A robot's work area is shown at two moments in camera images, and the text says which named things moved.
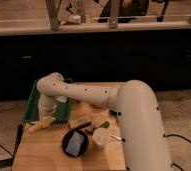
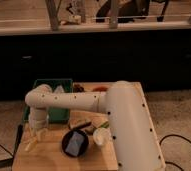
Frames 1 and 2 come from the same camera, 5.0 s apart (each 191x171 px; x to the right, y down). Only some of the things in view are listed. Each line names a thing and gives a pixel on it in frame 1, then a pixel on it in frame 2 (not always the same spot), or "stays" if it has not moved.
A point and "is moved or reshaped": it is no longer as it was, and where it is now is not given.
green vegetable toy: x=105 y=125 stays
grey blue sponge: x=75 y=143 stays
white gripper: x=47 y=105 → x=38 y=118
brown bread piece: x=78 y=123 stays
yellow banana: x=44 y=123 is moved or reshaped
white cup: x=101 y=136 stays
